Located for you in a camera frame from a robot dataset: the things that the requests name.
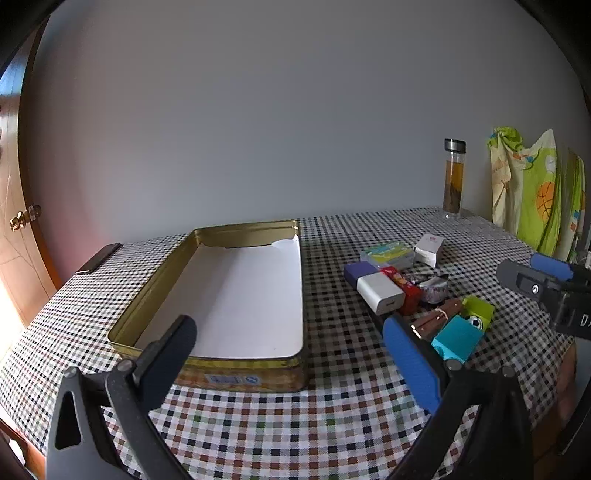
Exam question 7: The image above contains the white cardboard box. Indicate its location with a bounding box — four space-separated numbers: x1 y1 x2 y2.
413 233 446 268

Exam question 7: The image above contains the green printed cloth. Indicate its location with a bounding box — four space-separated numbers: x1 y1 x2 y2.
487 127 587 264

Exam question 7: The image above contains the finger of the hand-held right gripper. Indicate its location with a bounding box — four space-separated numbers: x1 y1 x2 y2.
530 252 575 281
497 259 561 305

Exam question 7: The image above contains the clear green-label floss box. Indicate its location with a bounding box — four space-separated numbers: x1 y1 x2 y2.
360 241 415 271

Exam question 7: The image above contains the teal box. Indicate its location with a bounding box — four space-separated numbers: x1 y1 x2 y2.
431 315 483 363

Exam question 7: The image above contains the black phone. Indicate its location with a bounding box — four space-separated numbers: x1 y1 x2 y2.
76 243 122 275

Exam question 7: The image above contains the checkered tablecloth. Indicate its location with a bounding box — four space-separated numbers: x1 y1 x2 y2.
0 206 578 480

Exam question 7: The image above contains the glass tea bottle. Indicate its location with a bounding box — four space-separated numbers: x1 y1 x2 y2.
442 138 466 220

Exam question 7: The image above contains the purple box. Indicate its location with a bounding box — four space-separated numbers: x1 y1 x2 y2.
344 261 377 291

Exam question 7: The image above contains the brown wooden comb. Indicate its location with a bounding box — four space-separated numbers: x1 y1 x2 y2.
411 298 464 341

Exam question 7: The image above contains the wooden door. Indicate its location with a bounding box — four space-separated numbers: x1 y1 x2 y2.
0 14 63 337

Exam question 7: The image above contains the gold metal tin box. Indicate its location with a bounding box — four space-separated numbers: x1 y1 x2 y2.
107 220 309 394

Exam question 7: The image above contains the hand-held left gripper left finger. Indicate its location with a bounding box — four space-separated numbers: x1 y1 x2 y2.
44 315 199 480

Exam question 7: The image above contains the green soccer ball box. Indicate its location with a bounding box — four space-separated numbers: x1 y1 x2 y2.
462 296 496 333

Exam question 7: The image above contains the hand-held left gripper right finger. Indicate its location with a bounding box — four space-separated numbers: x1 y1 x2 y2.
382 315 541 480

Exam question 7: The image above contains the clear plastic bag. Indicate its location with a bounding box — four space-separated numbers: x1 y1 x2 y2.
406 272 450 305

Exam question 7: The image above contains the brass door handle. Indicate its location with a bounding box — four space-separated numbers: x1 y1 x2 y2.
10 205 41 232

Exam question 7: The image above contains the red box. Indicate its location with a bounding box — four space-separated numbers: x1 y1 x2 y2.
380 266 423 316

